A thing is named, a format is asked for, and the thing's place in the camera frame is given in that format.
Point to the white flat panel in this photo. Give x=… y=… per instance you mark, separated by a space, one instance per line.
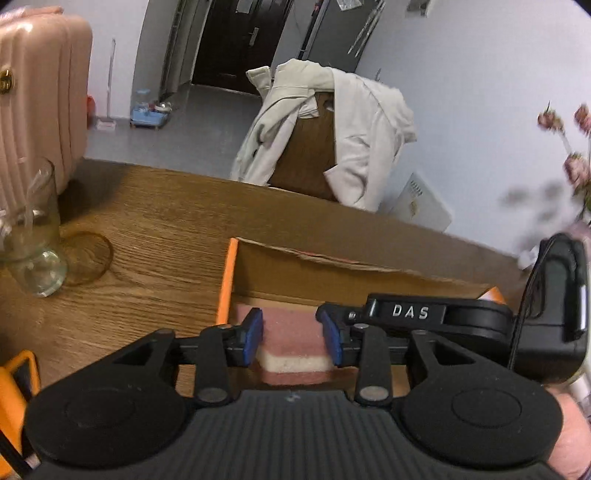
x=422 y=203

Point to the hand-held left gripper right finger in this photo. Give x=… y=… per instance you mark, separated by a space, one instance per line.
x=330 y=337

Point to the white crumpled paper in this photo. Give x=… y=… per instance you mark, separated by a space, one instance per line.
x=528 y=261

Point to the white mop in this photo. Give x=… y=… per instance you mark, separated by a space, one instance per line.
x=110 y=83

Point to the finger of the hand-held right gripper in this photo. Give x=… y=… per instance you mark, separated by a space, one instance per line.
x=411 y=311

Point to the clear glass vase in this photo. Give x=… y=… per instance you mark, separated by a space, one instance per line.
x=41 y=272

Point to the dark entrance door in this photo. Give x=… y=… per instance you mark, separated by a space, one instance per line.
x=231 y=46

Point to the dried pink flower bouquet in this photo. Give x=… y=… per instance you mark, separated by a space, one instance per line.
x=577 y=166

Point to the grey interior door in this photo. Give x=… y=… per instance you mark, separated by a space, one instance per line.
x=178 y=46

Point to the beige coat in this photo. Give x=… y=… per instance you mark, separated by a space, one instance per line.
x=364 y=138

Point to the blue tray with bottles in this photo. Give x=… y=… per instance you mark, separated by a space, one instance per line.
x=147 y=115

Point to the orange plastic object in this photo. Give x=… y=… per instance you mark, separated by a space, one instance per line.
x=18 y=383

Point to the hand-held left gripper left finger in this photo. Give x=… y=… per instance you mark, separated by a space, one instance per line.
x=253 y=334

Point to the wooden chair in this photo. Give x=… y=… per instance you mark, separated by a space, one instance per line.
x=304 y=157

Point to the pink suitcase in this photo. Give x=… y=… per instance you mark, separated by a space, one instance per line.
x=41 y=92

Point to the orange cardboard box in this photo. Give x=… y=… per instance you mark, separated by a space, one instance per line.
x=369 y=281

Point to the clear plastic bag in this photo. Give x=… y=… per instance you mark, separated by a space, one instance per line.
x=351 y=4

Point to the paper notice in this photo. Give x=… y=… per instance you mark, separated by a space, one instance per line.
x=243 y=5

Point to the person's right hand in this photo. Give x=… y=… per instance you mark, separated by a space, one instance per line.
x=572 y=434

